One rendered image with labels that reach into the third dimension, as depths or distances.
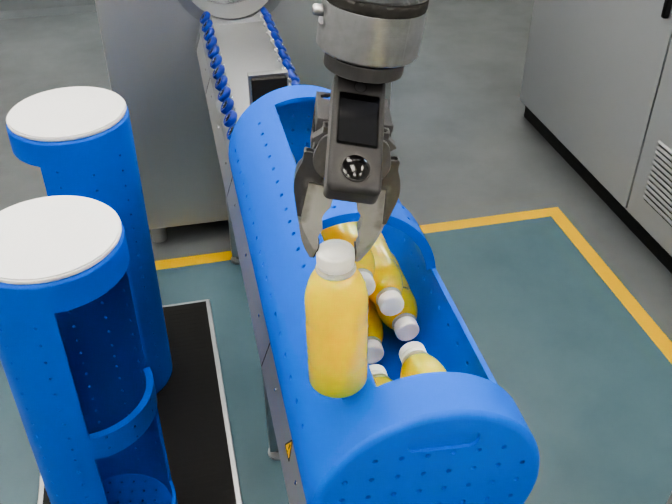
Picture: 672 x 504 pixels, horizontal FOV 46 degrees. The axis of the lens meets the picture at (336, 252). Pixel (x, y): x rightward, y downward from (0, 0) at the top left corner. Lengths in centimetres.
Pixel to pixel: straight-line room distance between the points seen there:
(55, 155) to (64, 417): 61
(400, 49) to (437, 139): 334
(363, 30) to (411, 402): 42
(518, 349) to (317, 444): 192
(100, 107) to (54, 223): 50
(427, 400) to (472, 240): 242
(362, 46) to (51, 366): 107
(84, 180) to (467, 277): 164
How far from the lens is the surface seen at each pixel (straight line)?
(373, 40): 66
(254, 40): 263
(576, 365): 279
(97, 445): 174
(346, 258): 77
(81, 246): 151
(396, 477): 93
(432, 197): 353
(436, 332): 126
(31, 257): 151
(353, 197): 65
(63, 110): 202
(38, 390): 164
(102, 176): 195
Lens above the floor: 188
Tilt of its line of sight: 36 degrees down
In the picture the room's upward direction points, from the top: straight up
